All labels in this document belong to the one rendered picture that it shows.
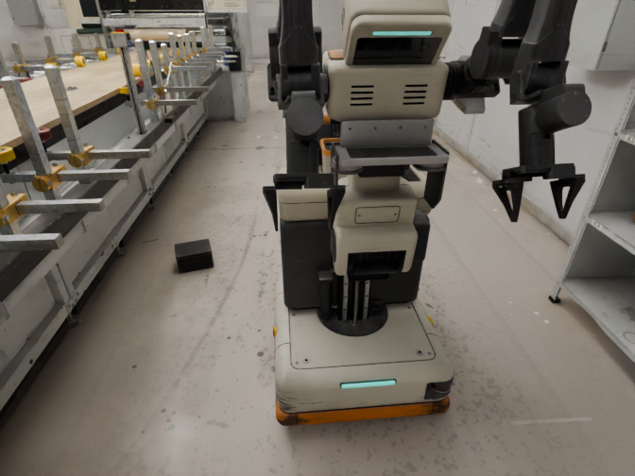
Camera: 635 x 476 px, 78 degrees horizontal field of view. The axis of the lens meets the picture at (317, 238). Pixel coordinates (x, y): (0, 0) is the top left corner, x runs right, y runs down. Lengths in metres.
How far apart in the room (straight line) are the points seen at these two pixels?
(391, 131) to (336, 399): 0.90
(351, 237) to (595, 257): 1.57
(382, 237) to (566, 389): 1.16
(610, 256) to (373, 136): 1.71
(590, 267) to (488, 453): 1.17
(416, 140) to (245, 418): 1.17
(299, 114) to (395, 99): 0.40
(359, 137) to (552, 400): 1.35
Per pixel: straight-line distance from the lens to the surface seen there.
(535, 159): 0.81
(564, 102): 0.76
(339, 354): 1.43
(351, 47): 0.91
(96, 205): 1.37
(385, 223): 1.10
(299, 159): 0.68
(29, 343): 2.00
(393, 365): 1.42
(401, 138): 0.98
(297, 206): 1.32
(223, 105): 5.69
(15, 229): 1.49
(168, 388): 1.80
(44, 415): 1.93
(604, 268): 2.47
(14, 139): 1.91
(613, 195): 2.23
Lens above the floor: 1.33
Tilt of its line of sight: 30 degrees down
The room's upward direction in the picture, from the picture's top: straight up
